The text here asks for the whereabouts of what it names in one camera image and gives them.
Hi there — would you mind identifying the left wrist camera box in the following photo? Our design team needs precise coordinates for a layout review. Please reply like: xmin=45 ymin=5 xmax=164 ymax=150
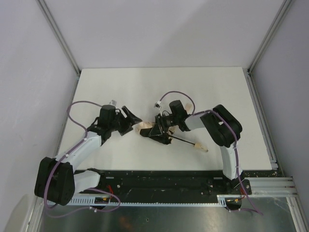
xmin=109 ymin=100 xmax=117 ymax=107

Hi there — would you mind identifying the beige folding umbrella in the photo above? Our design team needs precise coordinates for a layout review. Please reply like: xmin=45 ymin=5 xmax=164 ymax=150
xmin=137 ymin=102 xmax=210 ymax=153

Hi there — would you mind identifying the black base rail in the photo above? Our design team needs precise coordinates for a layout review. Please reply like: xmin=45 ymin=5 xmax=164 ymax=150
xmin=79 ymin=170 xmax=253 ymax=203

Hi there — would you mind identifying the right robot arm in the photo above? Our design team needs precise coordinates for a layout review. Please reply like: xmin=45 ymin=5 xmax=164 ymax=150
xmin=140 ymin=100 xmax=242 ymax=180

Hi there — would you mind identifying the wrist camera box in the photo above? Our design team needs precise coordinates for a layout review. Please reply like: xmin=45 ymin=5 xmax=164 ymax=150
xmin=109 ymin=100 xmax=117 ymax=107
xmin=154 ymin=101 xmax=162 ymax=109

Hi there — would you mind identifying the grey slotted cable duct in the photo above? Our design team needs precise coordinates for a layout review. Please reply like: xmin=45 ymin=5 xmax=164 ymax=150
xmin=70 ymin=194 xmax=242 ymax=208

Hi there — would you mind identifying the aluminium corner post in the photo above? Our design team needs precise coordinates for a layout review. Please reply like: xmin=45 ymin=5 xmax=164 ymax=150
xmin=247 ymin=0 xmax=294 ymax=74
xmin=36 ymin=0 xmax=82 ymax=74

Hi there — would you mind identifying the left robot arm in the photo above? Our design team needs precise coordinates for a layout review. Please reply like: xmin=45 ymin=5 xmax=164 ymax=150
xmin=34 ymin=104 xmax=142 ymax=205

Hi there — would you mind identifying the left aluminium corner post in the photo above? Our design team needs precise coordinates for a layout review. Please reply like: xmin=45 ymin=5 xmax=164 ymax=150
xmin=36 ymin=0 xmax=82 ymax=74

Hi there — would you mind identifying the right aluminium corner post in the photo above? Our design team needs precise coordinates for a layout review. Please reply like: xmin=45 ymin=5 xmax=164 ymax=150
xmin=247 ymin=0 xmax=294 ymax=74

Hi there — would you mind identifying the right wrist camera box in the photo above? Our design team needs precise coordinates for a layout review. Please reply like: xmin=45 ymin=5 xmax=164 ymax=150
xmin=154 ymin=101 xmax=162 ymax=109

